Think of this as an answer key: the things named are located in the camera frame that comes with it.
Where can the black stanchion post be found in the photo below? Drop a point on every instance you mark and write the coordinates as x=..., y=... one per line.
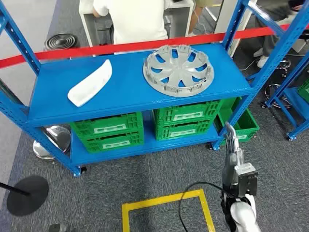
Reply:
x=27, y=195

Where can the white curved plastic part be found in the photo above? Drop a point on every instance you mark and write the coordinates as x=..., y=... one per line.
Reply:
x=89, y=85

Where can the green plastic crate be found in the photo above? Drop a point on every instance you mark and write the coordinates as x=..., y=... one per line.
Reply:
x=188, y=115
x=183, y=132
x=246, y=125
x=304, y=91
x=108, y=128
x=113, y=144

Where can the red barrier belt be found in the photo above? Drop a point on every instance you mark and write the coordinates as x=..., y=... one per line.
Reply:
x=120, y=48

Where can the chrome stanchion post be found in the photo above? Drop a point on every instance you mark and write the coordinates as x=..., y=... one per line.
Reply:
x=58, y=137

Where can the yellow floor tape square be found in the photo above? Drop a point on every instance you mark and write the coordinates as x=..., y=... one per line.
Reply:
x=163, y=199

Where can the chrome stool base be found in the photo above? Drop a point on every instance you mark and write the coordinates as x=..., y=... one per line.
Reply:
x=285, y=65

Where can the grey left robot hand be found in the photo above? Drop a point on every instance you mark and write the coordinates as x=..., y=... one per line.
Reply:
x=60, y=228

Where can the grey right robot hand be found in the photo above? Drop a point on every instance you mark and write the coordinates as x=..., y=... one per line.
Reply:
x=230, y=173

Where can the blue metal shelf rack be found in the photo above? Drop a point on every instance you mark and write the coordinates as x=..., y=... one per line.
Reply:
x=120, y=86
x=295, y=99

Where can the white partition panel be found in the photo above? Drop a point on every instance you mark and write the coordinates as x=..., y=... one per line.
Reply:
x=221, y=16

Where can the person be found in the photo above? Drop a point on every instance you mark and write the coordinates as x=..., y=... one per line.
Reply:
x=267, y=44
x=193, y=19
x=135, y=22

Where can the black round stool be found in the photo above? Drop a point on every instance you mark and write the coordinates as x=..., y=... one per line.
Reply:
x=60, y=41

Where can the grey plastic wheel hubcap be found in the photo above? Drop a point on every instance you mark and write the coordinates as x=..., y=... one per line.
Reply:
x=179, y=72

